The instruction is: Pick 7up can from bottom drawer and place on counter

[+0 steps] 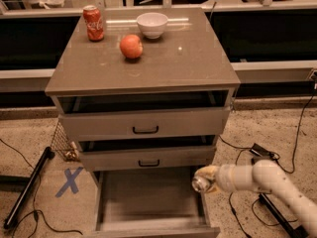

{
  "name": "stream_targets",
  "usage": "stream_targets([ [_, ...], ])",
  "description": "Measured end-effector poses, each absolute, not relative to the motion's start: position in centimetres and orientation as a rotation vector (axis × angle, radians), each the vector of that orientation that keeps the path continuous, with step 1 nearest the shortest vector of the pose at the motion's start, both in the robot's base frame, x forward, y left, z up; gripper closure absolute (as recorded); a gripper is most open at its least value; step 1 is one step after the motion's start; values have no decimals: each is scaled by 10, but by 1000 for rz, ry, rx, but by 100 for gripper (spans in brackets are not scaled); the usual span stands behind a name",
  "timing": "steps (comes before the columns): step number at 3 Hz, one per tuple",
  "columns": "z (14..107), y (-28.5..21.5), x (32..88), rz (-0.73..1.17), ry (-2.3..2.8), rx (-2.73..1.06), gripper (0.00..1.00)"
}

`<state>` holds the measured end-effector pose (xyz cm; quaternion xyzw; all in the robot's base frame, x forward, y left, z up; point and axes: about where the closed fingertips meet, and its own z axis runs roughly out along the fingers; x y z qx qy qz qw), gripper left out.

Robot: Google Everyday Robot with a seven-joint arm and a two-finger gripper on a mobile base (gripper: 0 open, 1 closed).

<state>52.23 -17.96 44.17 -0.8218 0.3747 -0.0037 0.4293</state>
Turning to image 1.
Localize black left stand leg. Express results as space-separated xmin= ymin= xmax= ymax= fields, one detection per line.
xmin=4 ymin=147 xmax=54 ymax=230

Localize green silver 7up can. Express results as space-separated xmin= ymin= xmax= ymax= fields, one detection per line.
xmin=191 ymin=176 xmax=211 ymax=192

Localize wire mesh basket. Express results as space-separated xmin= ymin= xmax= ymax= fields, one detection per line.
xmin=51 ymin=122 xmax=79 ymax=162

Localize black left floor cable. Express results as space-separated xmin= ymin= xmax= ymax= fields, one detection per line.
xmin=0 ymin=138 xmax=83 ymax=238

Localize blue tape cross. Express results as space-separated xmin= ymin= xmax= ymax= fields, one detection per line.
xmin=55 ymin=167 xmax=83 ymax=197

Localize red coca-cola can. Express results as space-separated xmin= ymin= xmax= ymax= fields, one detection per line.
xmin=83 ymin=5 xmax=104 ymax=42

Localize red apple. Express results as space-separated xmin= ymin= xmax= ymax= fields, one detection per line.
xmin=120 ymin=35 xmax=143 ymax=59

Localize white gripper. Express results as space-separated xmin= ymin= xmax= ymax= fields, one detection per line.
xmin=195 ymin=165 xmax=233 ymax=193

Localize black stand leg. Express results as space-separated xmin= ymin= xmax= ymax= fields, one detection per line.
xmin=4 ymin=147 xmax=54 ymax=230
xmin=259 ymin=193 xmax=308 ymax=238

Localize bottom grey drawer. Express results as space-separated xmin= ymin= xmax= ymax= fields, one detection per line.
xmin=85 ymin=167 xmax=220 ymax=238

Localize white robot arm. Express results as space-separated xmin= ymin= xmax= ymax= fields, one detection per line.
xmin=192 ymin=160 xmax=317 ymax=238

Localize grey drawer cabinet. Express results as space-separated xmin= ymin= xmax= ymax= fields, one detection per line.
xmin=45 ymin=7 xmax=242 ymax=238

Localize top grey drawer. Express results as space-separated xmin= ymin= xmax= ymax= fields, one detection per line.
xmin=58 ymin=91 xmax=232 ymax=142

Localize white bowl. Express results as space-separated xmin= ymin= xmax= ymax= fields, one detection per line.
xmin=137 ymin=12 xmax=168 ymax=39

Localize black right floor cables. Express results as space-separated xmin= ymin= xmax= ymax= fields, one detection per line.
xmin=218 ymin=82 xmax=317 ymax=238

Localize middle grey drawer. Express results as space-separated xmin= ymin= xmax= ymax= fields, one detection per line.
xmin=79 ymin=135 xmax=216 ymax=172

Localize black right stand leg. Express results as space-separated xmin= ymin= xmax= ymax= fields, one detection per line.
xmin=259 ymin=193 xmax=308 ymax=238

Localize grey drawer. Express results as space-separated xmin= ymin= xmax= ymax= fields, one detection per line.
xmin=58 ymin=91 xmax=232 ymax=142
xmin=85 ymin=167 xmax=220 ymax=238
xmin=79 ymin=135 xmax=216 ymax=172

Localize black power adapter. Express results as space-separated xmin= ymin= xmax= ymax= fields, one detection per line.
xmin=250 ymin=143 xmax=279 ymax=165

